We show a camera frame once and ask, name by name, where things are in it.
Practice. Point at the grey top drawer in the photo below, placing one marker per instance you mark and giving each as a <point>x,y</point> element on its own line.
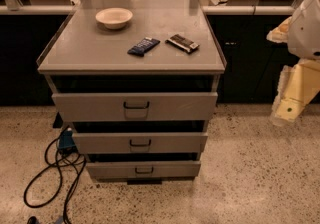
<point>97,107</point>

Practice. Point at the grey drawer cabinet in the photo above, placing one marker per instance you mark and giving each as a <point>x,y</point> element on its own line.
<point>89,58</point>

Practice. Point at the white ceramic bowl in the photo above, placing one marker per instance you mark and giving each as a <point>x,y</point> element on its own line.
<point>114,18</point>

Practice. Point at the white horizontal rail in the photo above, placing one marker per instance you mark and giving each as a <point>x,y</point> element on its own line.
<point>208,10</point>

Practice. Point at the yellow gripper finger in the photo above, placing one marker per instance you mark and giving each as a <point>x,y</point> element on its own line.
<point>280,33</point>
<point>297,87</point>

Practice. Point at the grey bottom drawer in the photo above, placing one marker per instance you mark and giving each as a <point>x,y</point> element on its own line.
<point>142,170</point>

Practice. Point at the blue power box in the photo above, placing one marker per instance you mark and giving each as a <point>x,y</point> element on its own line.
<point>65,142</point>

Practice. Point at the blue snack bar wrapper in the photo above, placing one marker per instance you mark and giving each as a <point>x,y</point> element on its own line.
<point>143,46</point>

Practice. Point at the grey middle drawer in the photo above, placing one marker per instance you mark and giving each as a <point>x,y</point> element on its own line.
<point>123,143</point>

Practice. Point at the grey drawer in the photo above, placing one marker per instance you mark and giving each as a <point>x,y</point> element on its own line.
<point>97,107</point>
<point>142,170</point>
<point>123,143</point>

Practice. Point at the black chocolate bar wrapper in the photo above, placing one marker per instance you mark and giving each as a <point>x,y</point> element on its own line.
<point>182,43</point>

